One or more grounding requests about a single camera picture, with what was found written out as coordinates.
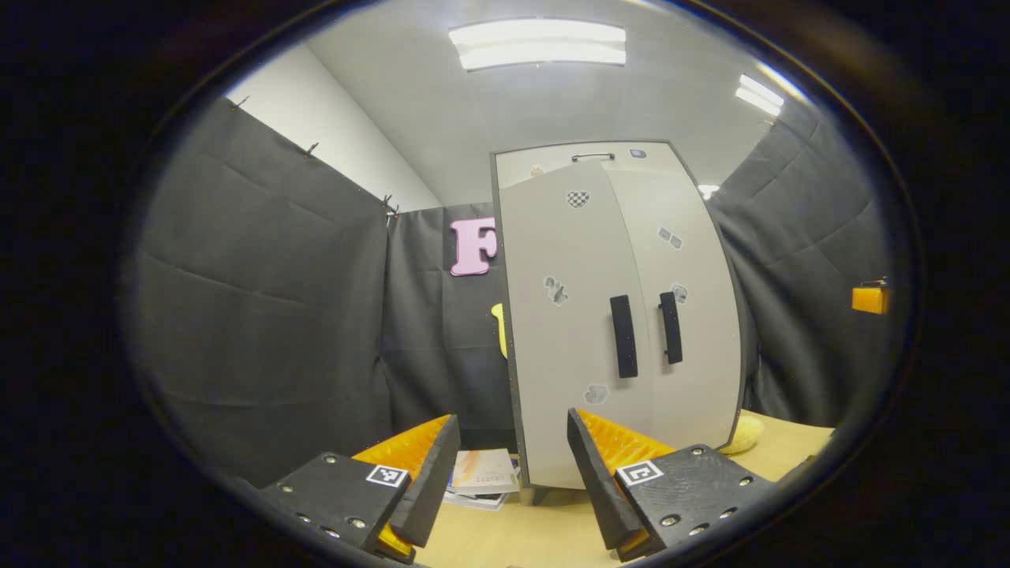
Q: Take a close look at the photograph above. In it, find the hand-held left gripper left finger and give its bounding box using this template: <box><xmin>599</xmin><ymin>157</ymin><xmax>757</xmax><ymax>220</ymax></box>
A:
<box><xmin>260</xmin><ymin>413</ymin><xmax>462</xmax><ymax>565</ymax></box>

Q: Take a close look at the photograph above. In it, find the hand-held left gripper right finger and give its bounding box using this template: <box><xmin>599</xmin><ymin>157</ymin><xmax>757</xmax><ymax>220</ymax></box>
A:
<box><xmin>567</xmin><ymin>407</ymin><xmax>778</xmax><ymax>562</ymax></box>

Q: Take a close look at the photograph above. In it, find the grey cabinet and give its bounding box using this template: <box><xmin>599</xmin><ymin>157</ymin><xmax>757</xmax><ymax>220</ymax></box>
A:
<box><xmin>489</xmin><ymin>140</ymin><xmax>750</xmax><ymax>506</ymax></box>

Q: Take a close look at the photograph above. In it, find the grey cabinet door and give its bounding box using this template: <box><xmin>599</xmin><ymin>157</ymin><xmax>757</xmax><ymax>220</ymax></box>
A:
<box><xmin>604</xmin><ymin>162</ymin><xmax>746</xmax><ymax>450</ymax></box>
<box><xmin>499</xmin><ymin>162</ymin><xmax>656</xmax><ymax>490</ymax></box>

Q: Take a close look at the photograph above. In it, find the paper booklet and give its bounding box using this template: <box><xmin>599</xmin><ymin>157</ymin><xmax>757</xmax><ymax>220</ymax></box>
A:
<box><xmin>451</xmin><ymin>448</ymin><xmax>522</xmax><ymax>496</ymax></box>
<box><xmin>443</xmin><ymin>488</ymin><xmax>510</xmax><ymax>512</ymax></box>

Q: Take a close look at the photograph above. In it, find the yellow plush toy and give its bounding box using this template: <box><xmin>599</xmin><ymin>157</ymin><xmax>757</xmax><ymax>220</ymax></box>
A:
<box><xmin>720</xmin><ymin>416</ymin><xmax>766</xmax><ymax>456</ymax></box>

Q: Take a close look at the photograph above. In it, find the double ceiling light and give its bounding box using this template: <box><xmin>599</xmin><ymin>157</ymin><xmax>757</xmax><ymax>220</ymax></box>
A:
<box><xmin>735</xmin><ymin>73</ymin><xmax>786</xmax><ymax>117</ymax></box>

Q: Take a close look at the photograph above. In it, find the black backdrop cloth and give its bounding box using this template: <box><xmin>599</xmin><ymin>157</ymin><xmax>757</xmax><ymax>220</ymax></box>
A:
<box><xmin>126</xmin><ymin>99</ymin><xmax>908</xmax><ymax>486</ymax></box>

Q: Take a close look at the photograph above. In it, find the large ceiling light panel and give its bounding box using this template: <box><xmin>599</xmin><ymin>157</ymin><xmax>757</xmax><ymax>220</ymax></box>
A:
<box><xmin>448</xmin><ymin>20</ymin><xmax>628</xmax><ymax>72</ymax></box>

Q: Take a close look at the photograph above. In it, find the black door handle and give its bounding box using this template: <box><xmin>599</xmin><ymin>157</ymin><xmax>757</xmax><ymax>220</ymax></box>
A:
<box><xmin>609</xmin><ymin>294</ymin><xmax>639</xmax><ymax>379</ymax></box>
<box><xmin>659</xmin><ymin>291</ymin><xmax>684</xmax><ymax>365</ymax></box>

